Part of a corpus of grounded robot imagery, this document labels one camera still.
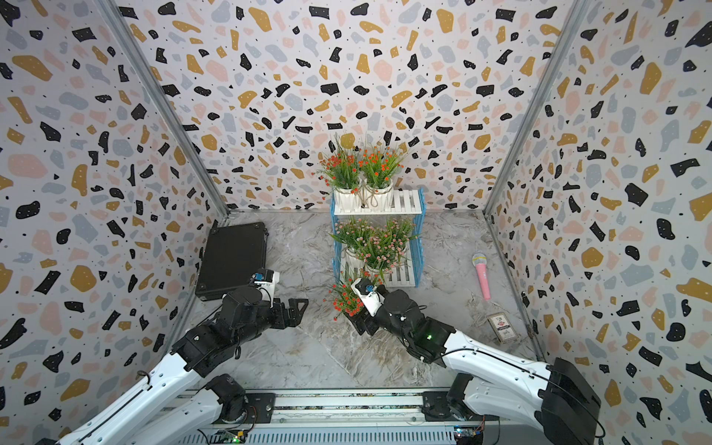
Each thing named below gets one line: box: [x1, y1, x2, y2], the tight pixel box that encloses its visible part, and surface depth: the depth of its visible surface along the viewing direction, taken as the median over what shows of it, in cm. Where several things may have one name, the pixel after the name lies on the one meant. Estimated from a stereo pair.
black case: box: [194, 221, 268, 302], surface depth 108 cm
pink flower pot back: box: [328, 217, 377, 260], surface depth 92 cm
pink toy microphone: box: [471, 252, 492, 301], surface depth 102 cm
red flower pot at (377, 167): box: [357, 144, 405, 211], surface depth 81 cm
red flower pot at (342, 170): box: [311, 142, 363, 212], surface depth 80 cm
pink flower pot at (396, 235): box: [377, 217, 419, 269], surface depth 93 cm
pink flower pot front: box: [356, 234, 400, 275], surface depth 92 cm
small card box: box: [487, 312, 519, 344], surface depth 89 cm
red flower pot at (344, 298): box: [322, 270, 383, 322], surface depth 67 cm
